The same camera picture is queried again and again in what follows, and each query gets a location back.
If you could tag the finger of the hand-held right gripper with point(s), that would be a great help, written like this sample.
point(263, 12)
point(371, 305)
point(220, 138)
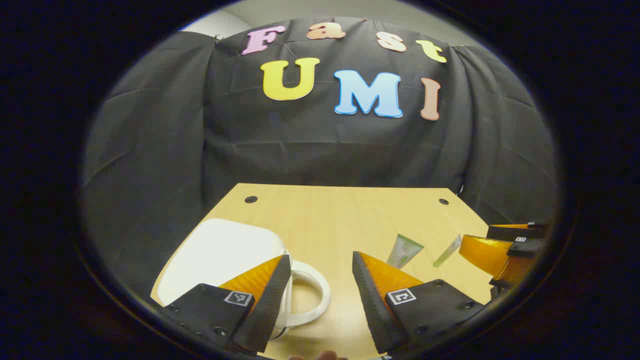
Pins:
point(515, 231)
point(490, 255)

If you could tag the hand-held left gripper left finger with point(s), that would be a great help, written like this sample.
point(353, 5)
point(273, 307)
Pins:
point(270, 305)

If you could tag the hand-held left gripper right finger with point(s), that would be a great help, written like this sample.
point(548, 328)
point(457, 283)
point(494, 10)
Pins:
point(372, 310)

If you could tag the wide white green tube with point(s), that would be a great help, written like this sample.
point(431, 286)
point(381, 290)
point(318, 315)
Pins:
point(406, 250)

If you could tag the white suitcase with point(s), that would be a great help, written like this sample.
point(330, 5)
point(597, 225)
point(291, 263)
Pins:
point(220, 250)

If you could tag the black backdrop cloth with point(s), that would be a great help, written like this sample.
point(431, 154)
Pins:
point(325, 150)

